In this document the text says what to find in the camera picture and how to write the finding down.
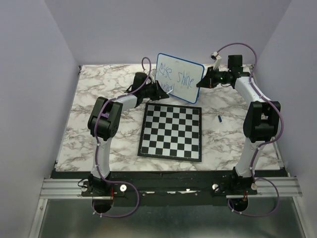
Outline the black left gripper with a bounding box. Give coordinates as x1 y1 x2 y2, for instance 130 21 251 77
141 80 169 101

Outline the blue framed whiteboard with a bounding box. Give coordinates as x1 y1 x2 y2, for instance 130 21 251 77
155 53 205 104

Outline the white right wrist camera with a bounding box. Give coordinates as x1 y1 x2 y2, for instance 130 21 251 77
210 52 222 70

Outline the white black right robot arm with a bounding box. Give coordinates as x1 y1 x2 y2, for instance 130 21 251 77
197 52 281 194

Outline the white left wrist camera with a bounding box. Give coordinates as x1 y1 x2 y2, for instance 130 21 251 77
149 69 157 83

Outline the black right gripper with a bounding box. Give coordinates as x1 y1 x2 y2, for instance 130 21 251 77
196 66 230 89

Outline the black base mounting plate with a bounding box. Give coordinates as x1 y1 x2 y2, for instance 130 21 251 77
49 170 258 216

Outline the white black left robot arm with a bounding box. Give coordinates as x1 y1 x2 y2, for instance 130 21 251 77
88 69 169 196

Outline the black white chessboard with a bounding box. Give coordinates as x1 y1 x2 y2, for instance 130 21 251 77
137 103 202 163

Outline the aluminium frame rail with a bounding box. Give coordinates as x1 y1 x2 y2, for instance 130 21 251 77
30 168 313 238

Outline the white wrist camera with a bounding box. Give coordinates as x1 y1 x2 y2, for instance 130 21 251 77
149 69 157 83
210 52 222 70

